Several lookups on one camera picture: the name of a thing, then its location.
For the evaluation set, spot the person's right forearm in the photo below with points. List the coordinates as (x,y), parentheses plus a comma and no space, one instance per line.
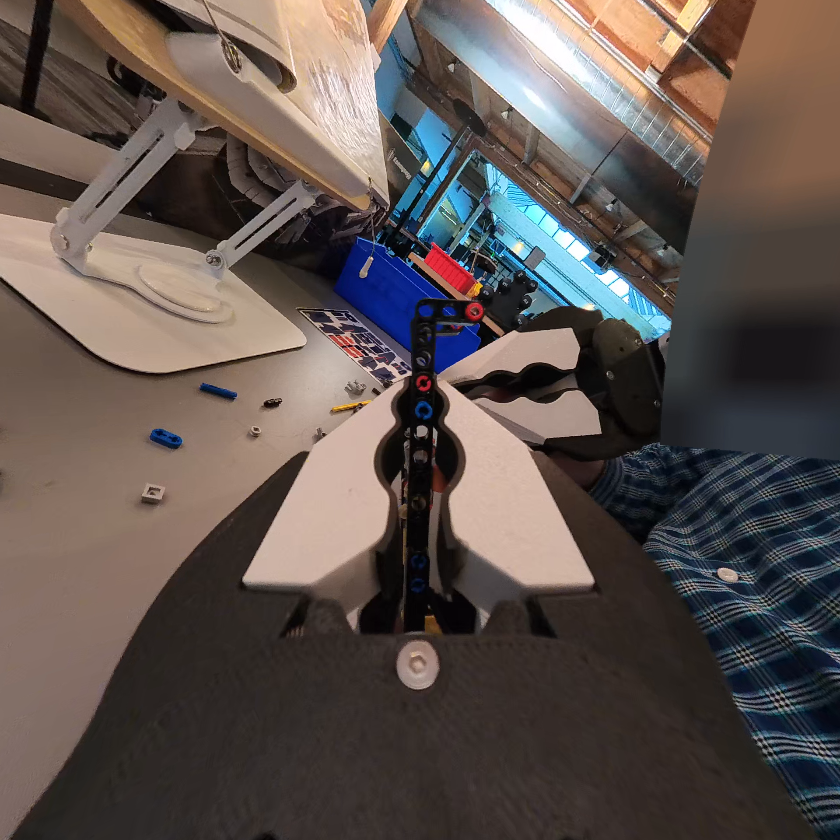
(630,485)

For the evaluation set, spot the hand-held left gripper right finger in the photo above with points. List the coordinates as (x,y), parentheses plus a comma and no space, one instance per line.
(525,525)

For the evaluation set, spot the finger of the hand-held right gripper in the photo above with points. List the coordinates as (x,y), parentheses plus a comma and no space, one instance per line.
(551,417)
(525,348)

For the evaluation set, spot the person's plaid shirt torso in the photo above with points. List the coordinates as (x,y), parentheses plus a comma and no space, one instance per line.
(754,623)

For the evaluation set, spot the blue red printed sheet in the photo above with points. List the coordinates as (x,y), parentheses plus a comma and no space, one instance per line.
(348,338)

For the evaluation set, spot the grey metal air duct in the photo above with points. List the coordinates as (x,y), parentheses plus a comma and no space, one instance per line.
(623,164)

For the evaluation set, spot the blue storage bin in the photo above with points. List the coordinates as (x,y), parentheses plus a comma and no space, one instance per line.
(387,295)

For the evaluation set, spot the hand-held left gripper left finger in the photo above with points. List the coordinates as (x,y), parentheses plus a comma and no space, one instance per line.
(315,525)

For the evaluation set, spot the blue lego axle pin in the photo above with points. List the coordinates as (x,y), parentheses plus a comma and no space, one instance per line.
(218,391)

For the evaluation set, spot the black lego chassis assembly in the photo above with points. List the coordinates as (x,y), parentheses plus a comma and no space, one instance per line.
(420,525)

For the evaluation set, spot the black lego liftarm axle tube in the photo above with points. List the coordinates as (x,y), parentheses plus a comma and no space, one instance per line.
(446,307)

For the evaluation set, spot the light grey square lego piece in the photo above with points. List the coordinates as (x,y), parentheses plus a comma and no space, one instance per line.
(145,499)

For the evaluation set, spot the silver spiral air duct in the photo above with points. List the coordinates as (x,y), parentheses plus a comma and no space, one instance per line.
(630,98)

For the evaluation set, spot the yellow lego axle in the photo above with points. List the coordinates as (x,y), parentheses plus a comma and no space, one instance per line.
(348,407)

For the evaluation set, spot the blue two-hole lego liftarm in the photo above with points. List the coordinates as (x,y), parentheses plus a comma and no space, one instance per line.
(166,438)

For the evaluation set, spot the black dumbbell rack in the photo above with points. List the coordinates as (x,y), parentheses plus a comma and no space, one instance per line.
(508,305)

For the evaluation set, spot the red storage bin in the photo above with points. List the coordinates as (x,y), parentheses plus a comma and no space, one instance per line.
(449,266)

